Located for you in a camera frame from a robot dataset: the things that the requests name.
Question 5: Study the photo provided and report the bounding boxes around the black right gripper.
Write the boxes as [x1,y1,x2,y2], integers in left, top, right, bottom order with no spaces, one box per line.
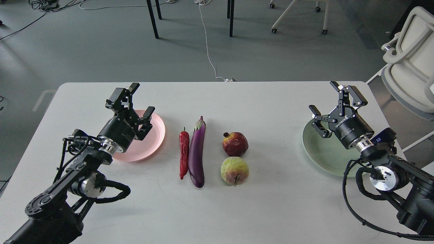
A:
[308,81,374,149]

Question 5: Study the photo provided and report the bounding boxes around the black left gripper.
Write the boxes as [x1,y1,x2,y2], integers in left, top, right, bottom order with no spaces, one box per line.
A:
[97,82,155,153]

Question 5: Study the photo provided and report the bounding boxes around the red chili pepper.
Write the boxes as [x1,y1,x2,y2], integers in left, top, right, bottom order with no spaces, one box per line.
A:
[179,128,190,180]

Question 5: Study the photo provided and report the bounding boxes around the purple eggplant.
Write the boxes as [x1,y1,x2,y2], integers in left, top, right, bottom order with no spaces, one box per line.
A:
[189,116,206,188]

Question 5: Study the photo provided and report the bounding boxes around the red pomegranate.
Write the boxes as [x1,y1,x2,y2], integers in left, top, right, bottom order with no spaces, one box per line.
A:
[222,132,249,157]

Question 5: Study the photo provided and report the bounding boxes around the green yellow apple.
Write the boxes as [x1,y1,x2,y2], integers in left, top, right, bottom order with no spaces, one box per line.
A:
[220,157,249,186]

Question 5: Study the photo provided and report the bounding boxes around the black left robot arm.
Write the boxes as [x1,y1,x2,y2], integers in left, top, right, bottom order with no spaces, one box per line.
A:
[5,82,155,244]

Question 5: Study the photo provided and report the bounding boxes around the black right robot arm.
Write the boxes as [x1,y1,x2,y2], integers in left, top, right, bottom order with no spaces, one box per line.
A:
[309,81,434,241]

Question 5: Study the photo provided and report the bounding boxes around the pink plate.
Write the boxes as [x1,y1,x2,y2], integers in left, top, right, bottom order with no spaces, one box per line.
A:
[113,113,166,162]

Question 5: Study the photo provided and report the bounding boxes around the green plate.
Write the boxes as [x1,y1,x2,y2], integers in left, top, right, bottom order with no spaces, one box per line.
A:
[302,120,360,178]

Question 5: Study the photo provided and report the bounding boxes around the white office chair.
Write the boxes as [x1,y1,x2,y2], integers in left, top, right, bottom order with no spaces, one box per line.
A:
[370,6,434,122]

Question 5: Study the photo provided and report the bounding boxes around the white chair base with casters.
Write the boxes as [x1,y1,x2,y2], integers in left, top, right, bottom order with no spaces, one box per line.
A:
[270,0,332,35]

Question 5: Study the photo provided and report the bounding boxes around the black table leg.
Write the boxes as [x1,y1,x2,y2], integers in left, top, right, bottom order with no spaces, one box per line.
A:
[146,0,159,40]
[226,0,231,19]
[155,0,162,20]
[229,0,235,37]

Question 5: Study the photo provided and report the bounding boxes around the white floor cable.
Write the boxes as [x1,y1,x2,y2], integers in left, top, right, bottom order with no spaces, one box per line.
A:
[194,0,234,82]

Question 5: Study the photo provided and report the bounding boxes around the black floor cables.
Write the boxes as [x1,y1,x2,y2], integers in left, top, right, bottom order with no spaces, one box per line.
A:
[0,0,85,41]

